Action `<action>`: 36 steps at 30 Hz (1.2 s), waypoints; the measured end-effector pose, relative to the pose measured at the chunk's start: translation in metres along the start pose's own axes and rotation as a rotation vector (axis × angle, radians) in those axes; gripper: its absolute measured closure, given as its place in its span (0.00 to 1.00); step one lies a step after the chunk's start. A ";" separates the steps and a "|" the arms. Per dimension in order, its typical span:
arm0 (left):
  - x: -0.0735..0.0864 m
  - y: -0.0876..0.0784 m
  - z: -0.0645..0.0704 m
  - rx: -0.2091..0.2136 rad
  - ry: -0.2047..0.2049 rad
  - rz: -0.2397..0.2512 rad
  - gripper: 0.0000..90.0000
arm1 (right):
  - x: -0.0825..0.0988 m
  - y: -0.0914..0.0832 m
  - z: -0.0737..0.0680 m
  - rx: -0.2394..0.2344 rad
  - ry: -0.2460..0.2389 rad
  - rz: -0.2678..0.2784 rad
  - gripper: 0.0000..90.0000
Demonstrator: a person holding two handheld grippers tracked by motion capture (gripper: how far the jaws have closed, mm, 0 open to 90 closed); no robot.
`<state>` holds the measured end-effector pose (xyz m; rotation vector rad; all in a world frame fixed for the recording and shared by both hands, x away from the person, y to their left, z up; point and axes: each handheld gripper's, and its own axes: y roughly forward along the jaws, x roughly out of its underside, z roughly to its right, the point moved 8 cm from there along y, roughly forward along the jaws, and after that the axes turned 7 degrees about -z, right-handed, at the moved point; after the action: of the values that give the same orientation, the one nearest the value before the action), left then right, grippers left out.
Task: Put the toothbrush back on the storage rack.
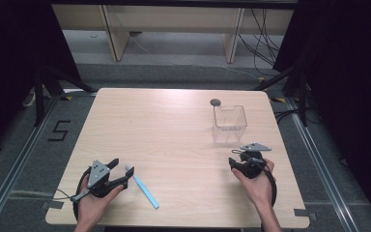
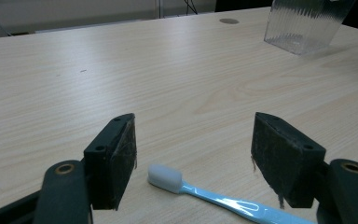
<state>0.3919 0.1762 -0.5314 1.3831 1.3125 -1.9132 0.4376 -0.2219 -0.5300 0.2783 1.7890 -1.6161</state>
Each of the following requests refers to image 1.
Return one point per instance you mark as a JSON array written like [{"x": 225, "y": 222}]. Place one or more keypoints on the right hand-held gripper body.
[{"x": 251, "y": 166}]

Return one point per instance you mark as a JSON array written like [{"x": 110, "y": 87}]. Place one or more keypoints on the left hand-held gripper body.
[{"x": 97, "y": 174}]

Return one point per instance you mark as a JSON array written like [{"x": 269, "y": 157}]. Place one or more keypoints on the light blue toothbrush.
[{"x": 145, "y": 190}]

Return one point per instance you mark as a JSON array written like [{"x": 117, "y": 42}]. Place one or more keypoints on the clear plastic container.
[{"x": 229, "y": 124}]

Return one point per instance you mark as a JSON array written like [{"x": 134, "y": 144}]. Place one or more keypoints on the person's right hand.
[{"x": 259, "y": 190}]

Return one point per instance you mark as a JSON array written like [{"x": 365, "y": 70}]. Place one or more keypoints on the person's left hand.
[{"x": 91, "y": 206}]

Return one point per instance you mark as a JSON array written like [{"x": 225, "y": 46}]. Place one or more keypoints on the grey plug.
[{"x": 79, "y": 195}]

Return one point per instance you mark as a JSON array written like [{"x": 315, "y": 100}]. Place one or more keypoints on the grey tape piece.
[
  {"x": 302, "y": 213},
  {"x": 53, "y": 204}
]

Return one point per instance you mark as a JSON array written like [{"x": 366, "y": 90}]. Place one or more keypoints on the yellow tape piece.
[
  {"x": 278, "y": 100},
  {"x": 67, "y": 97}
]

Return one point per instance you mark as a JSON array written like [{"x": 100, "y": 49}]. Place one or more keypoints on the black metal stand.
[
  {"x": 301, "y": 96},
  {"x": 40, "y": 96}
]

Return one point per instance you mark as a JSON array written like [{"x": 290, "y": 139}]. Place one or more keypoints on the dark curtain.
[
  {"x": 344, "y": 80},
  {"x": 16, "y": 64}
]

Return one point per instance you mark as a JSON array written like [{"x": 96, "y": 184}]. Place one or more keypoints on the aluminium floor rail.
[
  {"x": 322, "y": 167},
  {"x": 13, "y": 169}
]

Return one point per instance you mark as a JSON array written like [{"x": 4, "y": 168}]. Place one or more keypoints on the light wooden furniture frame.
[{"x": 116, "y": 35}]

